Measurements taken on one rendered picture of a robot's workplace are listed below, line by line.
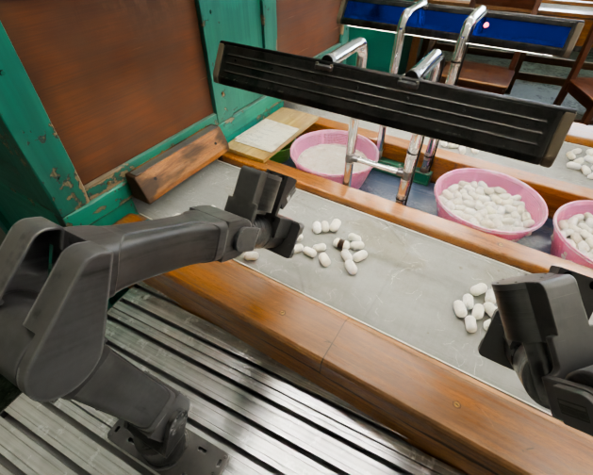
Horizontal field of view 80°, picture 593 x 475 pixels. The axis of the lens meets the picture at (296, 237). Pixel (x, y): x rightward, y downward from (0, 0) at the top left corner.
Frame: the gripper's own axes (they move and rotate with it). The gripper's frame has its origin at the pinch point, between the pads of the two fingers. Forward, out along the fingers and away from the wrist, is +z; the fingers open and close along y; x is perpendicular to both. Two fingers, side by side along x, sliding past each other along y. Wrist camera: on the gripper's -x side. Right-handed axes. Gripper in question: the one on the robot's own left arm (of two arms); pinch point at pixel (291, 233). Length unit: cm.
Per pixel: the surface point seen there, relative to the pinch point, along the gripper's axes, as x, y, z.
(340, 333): 12.1, -17.9, -6.3
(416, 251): -4.7, -22.8, 17.7
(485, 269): -6.3, -37.3, 19.7
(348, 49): -36.0, 0.2, -3.3
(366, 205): -10.5, -7.5, 21.2
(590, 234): -22, -56, 38
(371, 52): -137, 87, 236
